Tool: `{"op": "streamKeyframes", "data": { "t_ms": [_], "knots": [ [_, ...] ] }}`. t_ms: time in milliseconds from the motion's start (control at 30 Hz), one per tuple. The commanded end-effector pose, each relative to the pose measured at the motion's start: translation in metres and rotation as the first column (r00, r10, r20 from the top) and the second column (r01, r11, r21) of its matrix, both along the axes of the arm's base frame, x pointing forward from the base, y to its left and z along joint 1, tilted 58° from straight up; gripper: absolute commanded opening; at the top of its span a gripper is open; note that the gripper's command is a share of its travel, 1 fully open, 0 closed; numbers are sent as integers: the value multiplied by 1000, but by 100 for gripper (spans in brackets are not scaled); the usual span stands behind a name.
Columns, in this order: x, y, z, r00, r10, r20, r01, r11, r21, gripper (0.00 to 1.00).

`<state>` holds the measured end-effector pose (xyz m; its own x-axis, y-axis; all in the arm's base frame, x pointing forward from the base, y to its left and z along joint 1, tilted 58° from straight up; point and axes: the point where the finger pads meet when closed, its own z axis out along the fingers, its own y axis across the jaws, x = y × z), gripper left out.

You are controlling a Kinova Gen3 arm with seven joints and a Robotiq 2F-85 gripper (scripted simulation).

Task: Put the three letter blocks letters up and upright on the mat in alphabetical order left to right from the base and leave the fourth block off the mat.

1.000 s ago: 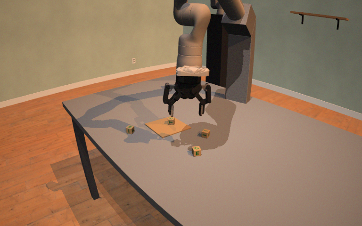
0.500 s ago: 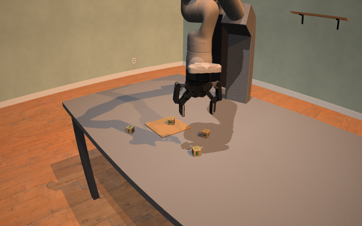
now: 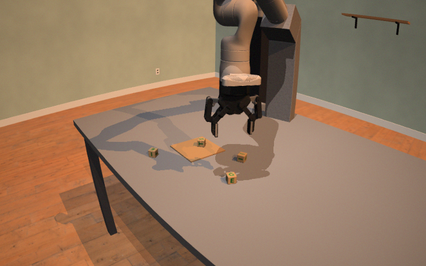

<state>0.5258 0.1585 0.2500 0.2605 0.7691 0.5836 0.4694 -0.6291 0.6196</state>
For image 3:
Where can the orange flat mat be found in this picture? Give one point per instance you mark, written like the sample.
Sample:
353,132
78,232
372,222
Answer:
192,152

